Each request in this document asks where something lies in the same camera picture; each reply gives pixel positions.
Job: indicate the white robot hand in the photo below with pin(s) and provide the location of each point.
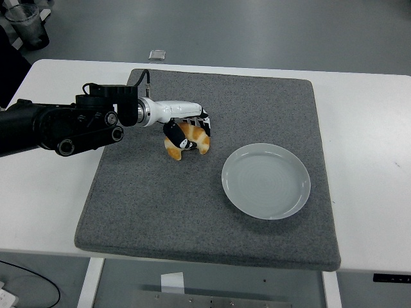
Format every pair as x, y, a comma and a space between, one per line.
173, 109

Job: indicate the orange croissant bread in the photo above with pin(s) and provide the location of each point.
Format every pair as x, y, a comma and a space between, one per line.
202, 141

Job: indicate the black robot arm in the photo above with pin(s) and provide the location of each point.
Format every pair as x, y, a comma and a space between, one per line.
48, 123

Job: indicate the pale grey round plate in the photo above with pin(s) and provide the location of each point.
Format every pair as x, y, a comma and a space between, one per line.
266, 183

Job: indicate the grey metal plate with screws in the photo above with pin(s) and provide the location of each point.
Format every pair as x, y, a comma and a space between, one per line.
208, 301

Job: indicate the small clear plastic box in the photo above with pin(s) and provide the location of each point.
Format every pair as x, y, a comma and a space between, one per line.
157, 54

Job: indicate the grey felt mat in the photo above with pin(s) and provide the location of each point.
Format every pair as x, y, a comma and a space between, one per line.
154, 199

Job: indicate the bin with clear bag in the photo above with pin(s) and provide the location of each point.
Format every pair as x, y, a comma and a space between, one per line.
29, 29

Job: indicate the black bulky object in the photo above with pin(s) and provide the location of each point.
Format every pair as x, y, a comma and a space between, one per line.
9, 73

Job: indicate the white table leg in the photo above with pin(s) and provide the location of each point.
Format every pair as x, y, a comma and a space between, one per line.
91, 282
331, 290

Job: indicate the white power strip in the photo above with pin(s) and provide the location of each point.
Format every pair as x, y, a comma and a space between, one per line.
6, 296

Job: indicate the black table control panel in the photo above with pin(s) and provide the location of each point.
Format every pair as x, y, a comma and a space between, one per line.
391, 278

